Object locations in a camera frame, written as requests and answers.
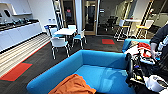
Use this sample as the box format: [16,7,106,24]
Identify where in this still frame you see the white kitchen counter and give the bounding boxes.
[0,20,44,53]

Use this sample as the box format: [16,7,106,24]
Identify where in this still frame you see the small blue sofa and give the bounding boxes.
[121,38,151,54]

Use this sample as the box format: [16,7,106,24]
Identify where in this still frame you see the black office chair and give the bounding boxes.
[105,15,119,29]

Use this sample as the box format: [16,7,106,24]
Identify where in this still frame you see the orange hoodie with white print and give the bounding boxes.
[48,73,98,94]

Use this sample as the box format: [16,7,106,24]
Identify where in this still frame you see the black wall screen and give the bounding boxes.
[3,9,13,18]

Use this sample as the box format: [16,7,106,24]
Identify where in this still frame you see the wooden-framed glass door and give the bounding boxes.
[82,0,100,37]

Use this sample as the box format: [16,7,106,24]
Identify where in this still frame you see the white bar stool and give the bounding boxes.
[113,19,129,40]

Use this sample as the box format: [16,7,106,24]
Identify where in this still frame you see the white rectangular table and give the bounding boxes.
[53,27,78,37]

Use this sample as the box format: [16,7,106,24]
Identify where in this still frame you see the glass door with red light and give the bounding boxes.
[59,0,77,29]

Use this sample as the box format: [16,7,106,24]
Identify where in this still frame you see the white cloth item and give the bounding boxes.
[126,44,140,56]

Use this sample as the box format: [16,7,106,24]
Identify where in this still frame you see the white chair with blue seat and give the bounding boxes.
[72,29,88,49]

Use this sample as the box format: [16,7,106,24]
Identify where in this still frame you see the person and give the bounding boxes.
[149,23,168,68]

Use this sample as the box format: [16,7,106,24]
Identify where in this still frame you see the small white wall sign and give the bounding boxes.
[48,18,57,24]

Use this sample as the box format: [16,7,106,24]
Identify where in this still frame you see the white high table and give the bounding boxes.
[124,18,155,24]

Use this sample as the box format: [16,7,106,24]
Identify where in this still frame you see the red and white item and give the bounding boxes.
[137,42,154,59]

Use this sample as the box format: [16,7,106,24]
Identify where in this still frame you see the white upper kitchen cabinets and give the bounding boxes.
[0,1,34,17]

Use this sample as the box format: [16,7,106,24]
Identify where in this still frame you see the yellow bar stool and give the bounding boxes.
[134,19,155,39]

